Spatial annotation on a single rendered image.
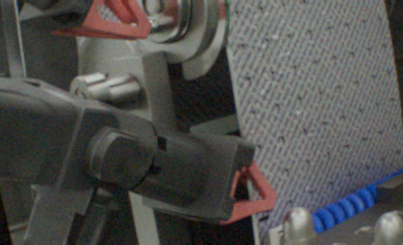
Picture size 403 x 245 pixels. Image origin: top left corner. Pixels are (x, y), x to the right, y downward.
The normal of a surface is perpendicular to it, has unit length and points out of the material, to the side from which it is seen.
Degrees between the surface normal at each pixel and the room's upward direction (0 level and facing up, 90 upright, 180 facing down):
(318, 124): 90
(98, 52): 90
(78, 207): 71
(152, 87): 90
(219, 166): 60
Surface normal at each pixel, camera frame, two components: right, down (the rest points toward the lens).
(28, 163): 0.73, 0.39
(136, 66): -0.78, 0.24
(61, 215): -0.40, -0.04
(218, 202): -0.75, -0.28
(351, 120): 0.61, 0.05
